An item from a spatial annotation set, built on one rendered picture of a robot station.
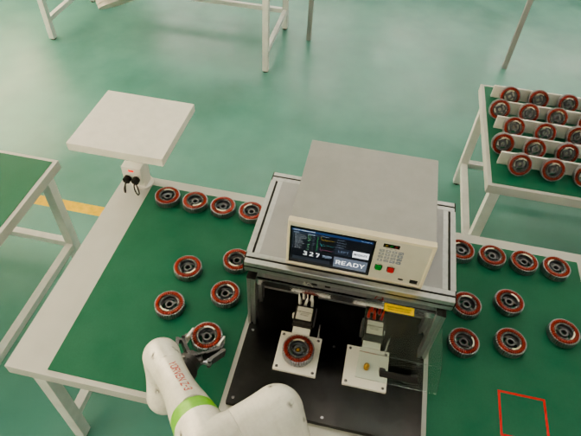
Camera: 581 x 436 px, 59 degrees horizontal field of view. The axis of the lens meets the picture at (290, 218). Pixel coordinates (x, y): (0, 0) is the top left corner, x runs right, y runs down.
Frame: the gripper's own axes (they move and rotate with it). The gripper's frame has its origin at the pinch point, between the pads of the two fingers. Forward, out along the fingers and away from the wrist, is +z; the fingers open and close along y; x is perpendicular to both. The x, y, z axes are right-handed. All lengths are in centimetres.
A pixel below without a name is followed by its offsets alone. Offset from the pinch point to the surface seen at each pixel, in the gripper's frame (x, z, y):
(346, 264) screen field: -42, -6, -43
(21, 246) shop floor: 34, 95, 148
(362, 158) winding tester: -72, 15, -41
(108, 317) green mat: 2.2, 0.2, 38.5
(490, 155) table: -67, 121, -101
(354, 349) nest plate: -5, 7, -52
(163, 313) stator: -3.4, 2.9, 18.2
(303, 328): -12.9, 0.4, -33.4
